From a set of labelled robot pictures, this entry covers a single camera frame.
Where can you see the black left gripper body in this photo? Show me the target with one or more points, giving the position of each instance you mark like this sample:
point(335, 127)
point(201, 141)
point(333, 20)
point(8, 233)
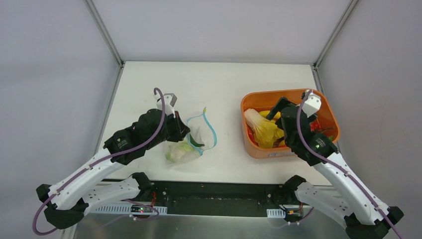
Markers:
point(179, 126)

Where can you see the white cauliflower toy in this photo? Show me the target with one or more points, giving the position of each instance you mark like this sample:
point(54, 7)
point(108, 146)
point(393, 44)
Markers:
point(180, 152)

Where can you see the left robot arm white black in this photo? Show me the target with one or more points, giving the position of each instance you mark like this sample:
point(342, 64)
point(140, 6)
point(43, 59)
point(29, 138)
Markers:
point(68, 201)

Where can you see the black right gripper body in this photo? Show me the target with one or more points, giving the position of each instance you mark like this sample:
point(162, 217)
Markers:
point(287, 110)

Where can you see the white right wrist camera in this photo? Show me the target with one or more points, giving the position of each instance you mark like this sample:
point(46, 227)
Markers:
point(311, 103)

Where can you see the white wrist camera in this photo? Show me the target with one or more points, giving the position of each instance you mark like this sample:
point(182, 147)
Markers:
point(167, 102)
point(311, 103)

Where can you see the yellow napa cabbage toy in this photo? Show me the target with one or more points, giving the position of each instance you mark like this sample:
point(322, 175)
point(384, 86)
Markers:
point(264, 131)

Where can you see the orange plastic basket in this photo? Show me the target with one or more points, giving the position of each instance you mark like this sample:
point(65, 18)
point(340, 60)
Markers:
point(264, 101)

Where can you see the green cucumber toy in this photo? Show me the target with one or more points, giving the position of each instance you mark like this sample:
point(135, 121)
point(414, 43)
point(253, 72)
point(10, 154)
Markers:
point(194, 142)

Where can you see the clear zip top bag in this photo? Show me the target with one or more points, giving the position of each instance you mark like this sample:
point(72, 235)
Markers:
point(201, 138)

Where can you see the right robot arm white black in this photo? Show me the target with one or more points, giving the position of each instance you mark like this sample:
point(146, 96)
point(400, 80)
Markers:
point(359, 211)

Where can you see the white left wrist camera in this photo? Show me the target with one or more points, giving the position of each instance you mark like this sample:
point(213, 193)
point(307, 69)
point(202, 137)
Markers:
point(167, 102)

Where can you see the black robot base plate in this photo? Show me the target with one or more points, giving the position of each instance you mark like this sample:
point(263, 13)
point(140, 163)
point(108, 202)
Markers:
point(219, 199)

